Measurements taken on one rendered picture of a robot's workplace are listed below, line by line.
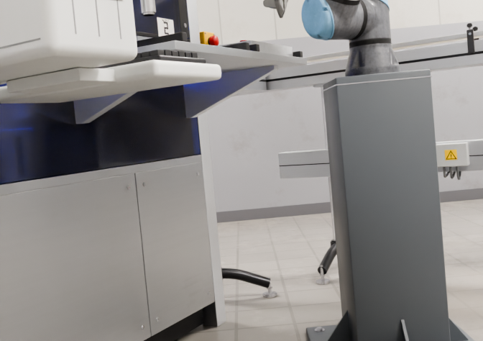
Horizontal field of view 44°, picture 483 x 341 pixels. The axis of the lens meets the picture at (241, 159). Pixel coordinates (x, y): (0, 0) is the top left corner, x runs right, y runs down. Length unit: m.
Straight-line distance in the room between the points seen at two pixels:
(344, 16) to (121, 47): 0.81
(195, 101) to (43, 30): 1.18
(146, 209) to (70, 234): 0.31
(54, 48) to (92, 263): 0.91
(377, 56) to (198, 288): 0.95
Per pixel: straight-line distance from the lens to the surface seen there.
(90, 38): 0.90
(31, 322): 1.55
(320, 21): 1.60
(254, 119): 4.44
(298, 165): 2.76
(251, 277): 2.44
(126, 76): 1.04
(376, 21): 1.71
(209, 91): 1.96
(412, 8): 4.70
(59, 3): 0.87
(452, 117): 4.70
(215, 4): 4.54
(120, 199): 1.74
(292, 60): 1.83
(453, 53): 2.52
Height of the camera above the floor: 0.68
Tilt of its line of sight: 3 degrees down
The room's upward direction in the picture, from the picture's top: 5 degrees counter-clockwise
